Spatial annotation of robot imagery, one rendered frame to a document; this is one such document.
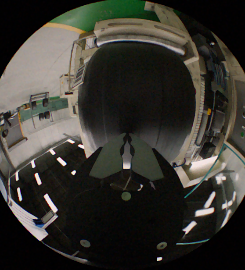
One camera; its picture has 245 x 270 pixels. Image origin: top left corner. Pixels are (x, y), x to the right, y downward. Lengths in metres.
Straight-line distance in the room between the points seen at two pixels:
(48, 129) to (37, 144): 2.34
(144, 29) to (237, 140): 0.63
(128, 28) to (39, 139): 11.69
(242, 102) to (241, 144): 0.21
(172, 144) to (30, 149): 11.92
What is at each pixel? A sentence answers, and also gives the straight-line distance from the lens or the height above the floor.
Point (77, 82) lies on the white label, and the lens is 0.19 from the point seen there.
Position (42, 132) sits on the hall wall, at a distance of 11.61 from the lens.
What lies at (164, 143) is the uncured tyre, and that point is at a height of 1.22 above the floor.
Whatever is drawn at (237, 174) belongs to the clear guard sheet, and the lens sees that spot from 0.58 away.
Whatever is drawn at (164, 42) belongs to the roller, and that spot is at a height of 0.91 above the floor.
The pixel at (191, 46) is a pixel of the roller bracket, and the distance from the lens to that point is 0.40.
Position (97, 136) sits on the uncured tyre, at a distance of 0.15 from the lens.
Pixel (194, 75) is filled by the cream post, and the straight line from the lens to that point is 0.49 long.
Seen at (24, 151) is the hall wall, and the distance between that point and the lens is 11.98.
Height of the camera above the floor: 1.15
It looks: 24 degrees up
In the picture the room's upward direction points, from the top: 180 degrees clockwise
